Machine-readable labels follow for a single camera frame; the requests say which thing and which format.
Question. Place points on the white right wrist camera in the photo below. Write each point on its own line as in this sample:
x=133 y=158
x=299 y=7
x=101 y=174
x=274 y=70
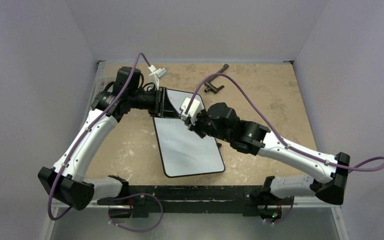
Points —
x=190 y=109

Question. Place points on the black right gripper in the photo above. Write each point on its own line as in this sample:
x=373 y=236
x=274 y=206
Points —
x=191 y=122

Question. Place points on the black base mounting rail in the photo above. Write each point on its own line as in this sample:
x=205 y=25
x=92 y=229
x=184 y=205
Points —
x=247 y=200

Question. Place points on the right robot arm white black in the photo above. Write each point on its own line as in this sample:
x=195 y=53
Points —
x=324 y=175

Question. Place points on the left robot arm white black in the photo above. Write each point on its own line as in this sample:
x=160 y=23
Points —
x=65 y=181

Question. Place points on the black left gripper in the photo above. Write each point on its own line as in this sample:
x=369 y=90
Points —
x=163 y=107

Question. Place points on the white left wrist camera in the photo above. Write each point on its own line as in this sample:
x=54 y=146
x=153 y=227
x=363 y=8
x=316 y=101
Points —
x=156 y=74

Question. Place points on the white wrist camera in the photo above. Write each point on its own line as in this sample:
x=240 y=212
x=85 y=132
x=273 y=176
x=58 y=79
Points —
x=156 y=74
x=190 y=109

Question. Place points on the white whiteboard black frame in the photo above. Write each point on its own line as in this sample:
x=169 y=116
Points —
x=183 y=153

